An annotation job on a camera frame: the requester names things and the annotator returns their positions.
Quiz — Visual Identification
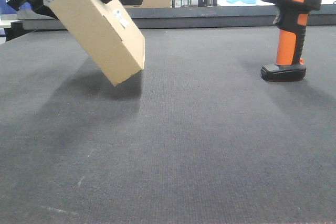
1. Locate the small brown cardboard package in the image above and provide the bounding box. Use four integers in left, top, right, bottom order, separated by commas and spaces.
49, 0, 145, 86

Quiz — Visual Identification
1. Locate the orange black barcode scanner gun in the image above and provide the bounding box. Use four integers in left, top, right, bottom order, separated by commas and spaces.
260, 0, 322, 82

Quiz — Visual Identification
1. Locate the blue plastic crate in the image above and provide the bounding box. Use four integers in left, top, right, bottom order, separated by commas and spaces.
1, 0, 32, 15

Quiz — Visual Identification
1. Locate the white barcode label sticker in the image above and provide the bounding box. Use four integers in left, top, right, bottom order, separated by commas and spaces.
112, 9, 129, 28

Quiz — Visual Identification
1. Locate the grey raised table ledge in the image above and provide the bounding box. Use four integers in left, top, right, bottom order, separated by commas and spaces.
17, 4, 335, 29

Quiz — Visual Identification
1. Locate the dark grey table mat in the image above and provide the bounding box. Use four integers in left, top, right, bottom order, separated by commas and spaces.
1, 26, 335, 223

